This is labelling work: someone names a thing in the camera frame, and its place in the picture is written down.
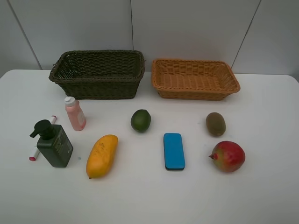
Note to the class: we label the green lime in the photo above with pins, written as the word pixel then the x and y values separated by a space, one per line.
pixel 141 120

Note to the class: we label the red green pomegranate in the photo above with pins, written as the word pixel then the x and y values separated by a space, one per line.
pixel 227 156

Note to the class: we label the yellow mango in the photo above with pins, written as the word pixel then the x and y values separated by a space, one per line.
pixel 101 157

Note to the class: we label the orange wicker basket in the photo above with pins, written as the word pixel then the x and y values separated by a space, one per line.
pixel 193 79

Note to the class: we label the white marker red caps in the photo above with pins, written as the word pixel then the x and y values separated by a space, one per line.
pixel 35 152

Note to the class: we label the dark green pump bottle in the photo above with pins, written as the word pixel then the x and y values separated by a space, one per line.
pixel 53 143

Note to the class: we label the pink bottle white cap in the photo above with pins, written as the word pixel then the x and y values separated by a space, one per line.
pixel 75 113

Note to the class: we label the dark brown wicker basket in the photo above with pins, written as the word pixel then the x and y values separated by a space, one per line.
pixel 99 74

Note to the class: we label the brown kiwi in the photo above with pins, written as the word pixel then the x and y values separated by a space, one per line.
pixel 215 124

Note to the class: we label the blue board eraser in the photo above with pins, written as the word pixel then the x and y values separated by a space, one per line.
pixel 174 157

